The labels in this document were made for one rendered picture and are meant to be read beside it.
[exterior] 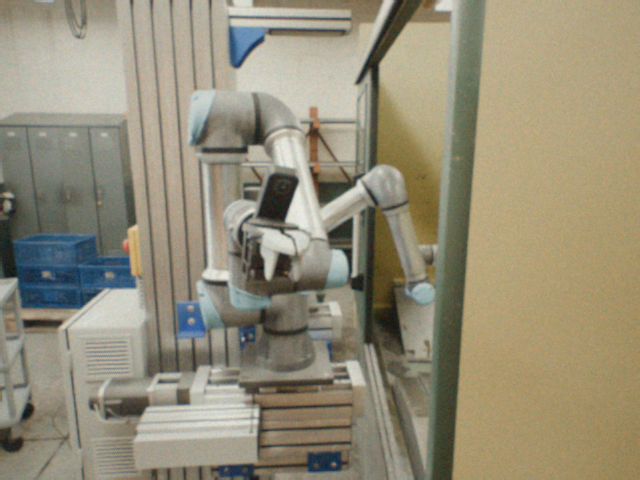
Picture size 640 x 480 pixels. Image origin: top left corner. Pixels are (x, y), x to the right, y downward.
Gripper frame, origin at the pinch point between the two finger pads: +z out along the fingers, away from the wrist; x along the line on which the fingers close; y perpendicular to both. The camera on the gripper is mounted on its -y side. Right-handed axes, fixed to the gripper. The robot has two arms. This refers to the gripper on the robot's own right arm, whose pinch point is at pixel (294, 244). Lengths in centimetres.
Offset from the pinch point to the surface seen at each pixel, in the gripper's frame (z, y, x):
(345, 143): -521, -38, -210
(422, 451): -65, 76, -71
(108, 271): -416, 113, 47
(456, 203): -5.6, -6.7, -25.3
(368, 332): -133, 62, -81
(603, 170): 1.1, -13.9, -43.6
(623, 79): 1, -26, -43
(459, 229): -5.4, -3.0, -26.5
